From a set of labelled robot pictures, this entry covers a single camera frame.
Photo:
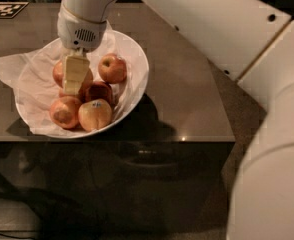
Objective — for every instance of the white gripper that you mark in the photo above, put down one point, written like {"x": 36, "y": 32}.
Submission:
{"x": 77, "y": 33}

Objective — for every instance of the large red apple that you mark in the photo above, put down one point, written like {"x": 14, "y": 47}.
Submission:
{"x": 57, "y": 74}

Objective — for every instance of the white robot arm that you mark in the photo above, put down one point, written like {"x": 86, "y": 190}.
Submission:
{"x": 255, "y": 43}

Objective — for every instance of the yellow apple with sticker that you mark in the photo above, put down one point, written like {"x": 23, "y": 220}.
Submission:
{"x": 95, "y": 115}

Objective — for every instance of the dark red middle apple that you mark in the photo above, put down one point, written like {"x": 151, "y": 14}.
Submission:
{"x": 99, "y": 90}

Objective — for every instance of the top right red apple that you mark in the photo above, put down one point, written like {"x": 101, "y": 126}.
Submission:
{"x": 112, "y": 68}

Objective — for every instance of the bruised front left apple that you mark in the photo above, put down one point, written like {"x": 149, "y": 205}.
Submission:
{"x": 64, "y": 112}

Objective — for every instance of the white paper napkin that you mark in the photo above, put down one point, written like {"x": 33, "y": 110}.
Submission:
{"x": 33, "y": 80}

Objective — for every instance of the white bowl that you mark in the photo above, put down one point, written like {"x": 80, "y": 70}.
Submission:
{"x": 137, "y": 70}

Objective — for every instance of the dark glass table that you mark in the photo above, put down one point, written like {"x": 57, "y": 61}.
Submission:
{"x": 157, "y": 171}

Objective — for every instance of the black white marker tag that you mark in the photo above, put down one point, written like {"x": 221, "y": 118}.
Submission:
{"x": 9, "y": 10}

